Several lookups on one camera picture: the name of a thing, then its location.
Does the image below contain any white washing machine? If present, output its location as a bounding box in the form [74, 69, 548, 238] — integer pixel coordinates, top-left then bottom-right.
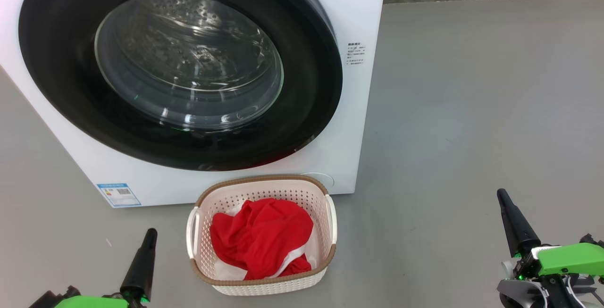
[0, 0, 388, 208]

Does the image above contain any cream perforated laundry basket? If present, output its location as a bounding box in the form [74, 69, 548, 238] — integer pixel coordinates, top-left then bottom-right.
[186, 175, 338, 296]

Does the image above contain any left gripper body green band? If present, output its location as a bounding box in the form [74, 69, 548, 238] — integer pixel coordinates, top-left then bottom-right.
[53, 294, 151, 308]

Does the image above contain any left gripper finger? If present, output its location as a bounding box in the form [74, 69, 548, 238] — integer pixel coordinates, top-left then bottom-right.
[136, 228, 158, 300]
[120, 228, 152, 299]

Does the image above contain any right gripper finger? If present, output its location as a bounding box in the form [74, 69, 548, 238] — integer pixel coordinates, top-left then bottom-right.
[496, 189, 526, 257]
[500, 188, 542, 251]

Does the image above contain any round white filter cover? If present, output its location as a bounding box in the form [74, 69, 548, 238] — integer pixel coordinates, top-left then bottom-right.
[301, 172, 335, 189]

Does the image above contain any small printed text label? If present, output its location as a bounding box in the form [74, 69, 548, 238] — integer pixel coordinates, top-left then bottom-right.
[347, 42, 365, 66]

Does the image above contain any blue energy label sticker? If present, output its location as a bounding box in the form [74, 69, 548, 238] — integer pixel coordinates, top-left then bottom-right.
[97, 183, 142, 208]

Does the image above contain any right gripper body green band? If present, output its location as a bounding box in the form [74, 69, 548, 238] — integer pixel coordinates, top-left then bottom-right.
[512, 242, 604, 283]

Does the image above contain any red garment with white stripe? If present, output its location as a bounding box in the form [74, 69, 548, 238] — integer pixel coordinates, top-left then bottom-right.
[210, 198, 315, 281]

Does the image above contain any black glass washing machine door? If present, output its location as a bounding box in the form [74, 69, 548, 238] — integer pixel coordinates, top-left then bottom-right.
[18, 0, 344, 172]

